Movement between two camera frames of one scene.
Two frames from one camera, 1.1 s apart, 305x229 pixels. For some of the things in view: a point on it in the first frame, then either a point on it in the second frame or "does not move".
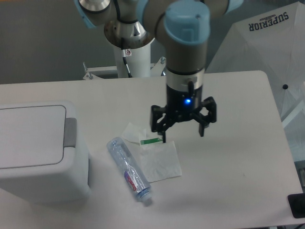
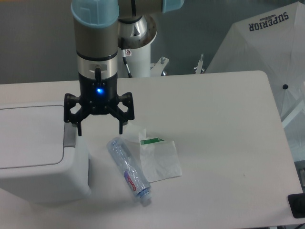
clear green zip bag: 159,160 does not move
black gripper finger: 160,120 -> 69,101
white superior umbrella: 273,42 does not move
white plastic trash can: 39,160 does not move
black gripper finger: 210,103 -> 122,117
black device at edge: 297,203 does not move
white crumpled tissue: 134,133 does not move
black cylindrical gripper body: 183,101 -> 98,96
